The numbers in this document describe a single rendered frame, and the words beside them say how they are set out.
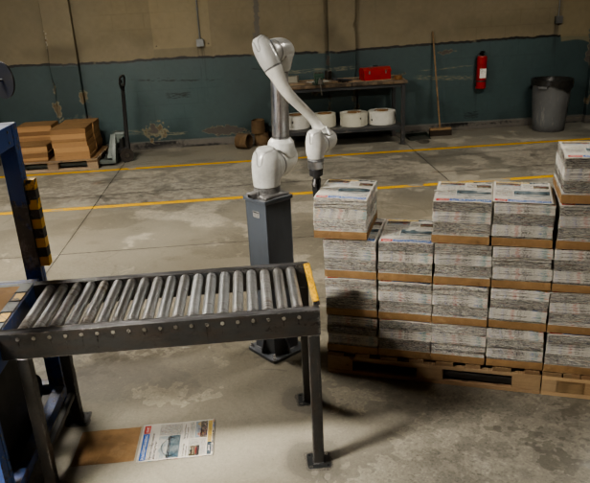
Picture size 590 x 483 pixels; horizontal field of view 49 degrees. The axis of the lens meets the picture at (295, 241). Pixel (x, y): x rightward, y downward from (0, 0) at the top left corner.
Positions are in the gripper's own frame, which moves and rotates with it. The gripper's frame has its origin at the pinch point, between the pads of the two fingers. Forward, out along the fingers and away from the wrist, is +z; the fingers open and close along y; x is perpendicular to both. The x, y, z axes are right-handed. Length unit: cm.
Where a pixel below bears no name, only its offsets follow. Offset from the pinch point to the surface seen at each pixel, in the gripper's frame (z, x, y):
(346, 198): -9.9, -20.5, -20.3
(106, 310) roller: 16, 69, -111
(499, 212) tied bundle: -5, -96, -18
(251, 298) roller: 16, 10, -90
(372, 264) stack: 26.9, -33.4, -18.6
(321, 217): 0.8, -6.8, -19.6
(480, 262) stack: 22, -89, -18
